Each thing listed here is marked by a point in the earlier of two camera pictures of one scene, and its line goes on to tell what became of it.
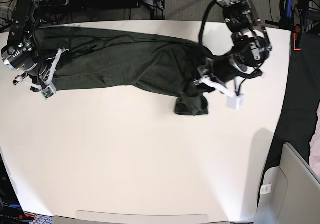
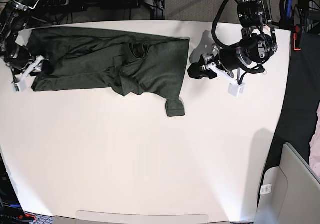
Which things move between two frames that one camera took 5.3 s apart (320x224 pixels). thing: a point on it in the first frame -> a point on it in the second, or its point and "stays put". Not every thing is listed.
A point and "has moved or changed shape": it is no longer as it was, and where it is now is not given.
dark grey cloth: (301, 102) stays put
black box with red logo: (11, 211) stays put
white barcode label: (266, 189) stays put
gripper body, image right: (223, 70) -> (229, 59)
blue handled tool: (288, 8) stays put
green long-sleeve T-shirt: (166, 64) has moved or changed shape
